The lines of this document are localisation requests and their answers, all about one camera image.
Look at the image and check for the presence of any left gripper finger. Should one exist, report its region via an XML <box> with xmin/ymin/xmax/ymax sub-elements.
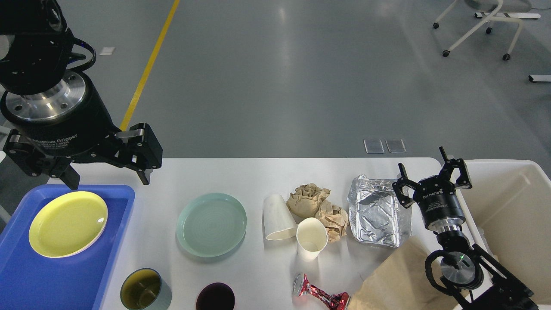
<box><xmin>3</xmin><ymin>133</ymin><xmax>80</xmax><ymax>190</ymax></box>
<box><xmin>93</xmin><ymin>123</ymin><xmax>163</xmax><ymax>185</ymax></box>

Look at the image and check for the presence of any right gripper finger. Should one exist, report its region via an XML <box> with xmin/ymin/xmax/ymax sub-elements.
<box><xmin>392</xmin><ymin>163</ymin><xmax>421</xmax><ymax>209</ymax></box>
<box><xmin>438</xmin><ymin>146</ymin><xmax>473</xmax><ymax>190</ymax></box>

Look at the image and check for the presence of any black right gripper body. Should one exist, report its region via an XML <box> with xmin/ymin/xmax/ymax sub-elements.
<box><xmin>413</xmin><ymin>178</ymin><xmax>466</xmax><ymax>231</ymax></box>

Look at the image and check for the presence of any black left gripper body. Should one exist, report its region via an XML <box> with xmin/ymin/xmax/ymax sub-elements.
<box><xmin>1</xmin><ymin>70</ymin><xmax>120</xmax><ymax>163</ymax></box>

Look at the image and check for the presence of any dark teal mug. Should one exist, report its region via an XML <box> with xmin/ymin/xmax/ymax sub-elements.
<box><xmin>120</xmin><ymin>268</ymin><xmax>173</xmax><ymax>310</ymax></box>

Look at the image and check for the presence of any pink mug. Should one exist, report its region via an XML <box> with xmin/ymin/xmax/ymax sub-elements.
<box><xmin>195</xmin><ymin>282</ymin><xmax>235</xmax><ymax>310</ymax></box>

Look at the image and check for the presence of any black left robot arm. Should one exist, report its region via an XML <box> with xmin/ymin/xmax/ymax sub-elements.
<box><xmin>1</xmin><ymin>0</ymin><xmax>163</xmax><ymax>190</ymax></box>

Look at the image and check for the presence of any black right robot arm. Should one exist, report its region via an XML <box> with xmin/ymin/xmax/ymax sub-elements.
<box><xmin>392</xmin><ymin>147</ymin><xmax>539</xmax><ymax>310</ymax></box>

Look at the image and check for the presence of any aluminium foil tray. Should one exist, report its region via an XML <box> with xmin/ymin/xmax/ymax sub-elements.
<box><xmin>347</xmin><ymin>174</ymin><xmax>412</xmax><ymax>248</ymax></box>

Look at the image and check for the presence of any right floor outlet cover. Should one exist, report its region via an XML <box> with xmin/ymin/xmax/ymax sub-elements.
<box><xmin>385</xmin><ymin>139</ymin><xmax>407</xmax><ymax>154</ymax></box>

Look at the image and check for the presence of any floor outlet cover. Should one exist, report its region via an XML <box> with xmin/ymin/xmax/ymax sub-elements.
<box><xmin>363</xmin><ymin>139</ymin><xmax>385</xmax><ymax>154</ymax></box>
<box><xmin>385</xmin><ymin>139</ymin><xmax>407</xmax><ymax>154</ymax></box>

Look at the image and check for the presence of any left floor outlet cover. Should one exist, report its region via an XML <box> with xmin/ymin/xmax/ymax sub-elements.
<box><xmin>363</xmin><ymin>139</ymin><xmax>385</xmax><ymax>154</ymax></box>

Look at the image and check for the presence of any beige plastic bin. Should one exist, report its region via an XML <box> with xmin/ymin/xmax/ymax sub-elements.
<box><xmin>447</xmin><ymin>155</ymin><xmax>551</xmax><ymax>305</ymax></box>

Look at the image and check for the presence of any yellow plate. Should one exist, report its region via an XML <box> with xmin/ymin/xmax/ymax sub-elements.
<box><xmin>28</xmin><ymin>192</ymin><xmax>108</xmax><ymax>258</ymax></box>

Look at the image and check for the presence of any brown paper bag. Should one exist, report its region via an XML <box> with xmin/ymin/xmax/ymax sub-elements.
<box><xmin>347</xmin><ymin>237</ymin><xmax>457</xmax><ymax>310</ymax></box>

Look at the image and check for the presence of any blue plastic tray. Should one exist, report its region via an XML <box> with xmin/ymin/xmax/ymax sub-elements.
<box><xmin>0</xmin><ymin>185</ymin><xmax>135</xmax><ymax>310</ymax></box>

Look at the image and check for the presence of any crumpled brown paper ball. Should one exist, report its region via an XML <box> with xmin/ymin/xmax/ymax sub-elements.
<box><xmin>287</xmin><ymin>183</ymin><xmax>331</xmax><ymax>218</ymax></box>

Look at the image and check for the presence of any upright white paper cup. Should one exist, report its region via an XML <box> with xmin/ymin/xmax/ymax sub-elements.
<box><xmin>296</xmin><ymin>217</ymin><xmax>328</xmax><ymax>261</ymax></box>

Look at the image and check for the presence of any light green plate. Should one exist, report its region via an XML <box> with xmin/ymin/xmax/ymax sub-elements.
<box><xmin>176</xmin><ymin>193</ymin><xmax>248</xmax><ymax>258</ymax></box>

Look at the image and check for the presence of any white table foot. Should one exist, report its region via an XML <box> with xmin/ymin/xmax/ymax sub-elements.
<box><xmin>529</xmin><ymin>74</ymin><xmax>551</xmax><ymax>83</ymax></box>

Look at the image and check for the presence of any tipped white paper cup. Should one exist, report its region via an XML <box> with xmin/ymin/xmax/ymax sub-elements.
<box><xmin>263</xmin><ymin>194</ymin><xmax>297</xmax><ymax>241</ymax></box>

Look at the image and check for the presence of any crushed red can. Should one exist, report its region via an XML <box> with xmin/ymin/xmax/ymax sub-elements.
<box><xmin>292</xmin><ymin>273</ymin><xmax>351</xmax><ymax>310</ymax></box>

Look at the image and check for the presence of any white office chair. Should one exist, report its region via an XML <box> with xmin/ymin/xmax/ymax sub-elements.
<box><xmin>442</xmin><ymin>0</ymin><xmax>533</xmax><ymax>61</ymax></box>

